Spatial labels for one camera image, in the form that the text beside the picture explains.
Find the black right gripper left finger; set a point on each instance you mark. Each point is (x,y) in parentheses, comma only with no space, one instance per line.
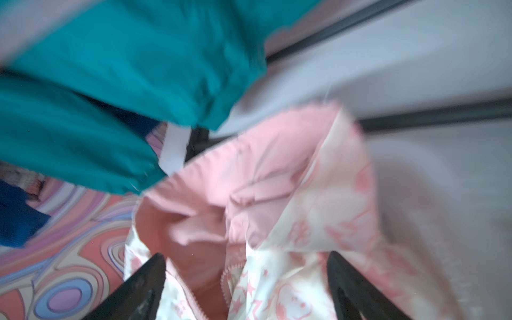
(136,299)

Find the blue red white jacket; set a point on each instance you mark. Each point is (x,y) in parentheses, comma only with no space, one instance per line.
(19,221)

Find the black clothes rack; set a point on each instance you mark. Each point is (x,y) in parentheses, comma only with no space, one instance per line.
(486,110)

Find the green kids jacket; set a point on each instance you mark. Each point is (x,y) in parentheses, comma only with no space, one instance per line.
(63,62)

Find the pink patterned kids jacket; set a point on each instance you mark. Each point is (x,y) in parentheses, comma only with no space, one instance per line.
(246,227)

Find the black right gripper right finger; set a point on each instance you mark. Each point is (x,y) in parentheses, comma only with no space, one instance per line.
(354,297)

